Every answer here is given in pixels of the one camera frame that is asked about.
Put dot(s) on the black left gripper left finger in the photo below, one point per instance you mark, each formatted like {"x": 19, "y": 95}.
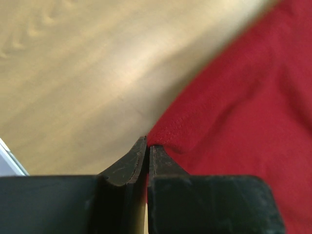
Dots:
{"x": 112, "y": 202}

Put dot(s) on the dark red t shirt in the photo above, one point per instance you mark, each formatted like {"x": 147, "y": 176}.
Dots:
{"x": 250, "y": 112}

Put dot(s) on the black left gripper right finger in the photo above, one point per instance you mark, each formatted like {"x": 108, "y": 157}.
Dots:
{"x": 180, "y": 203}

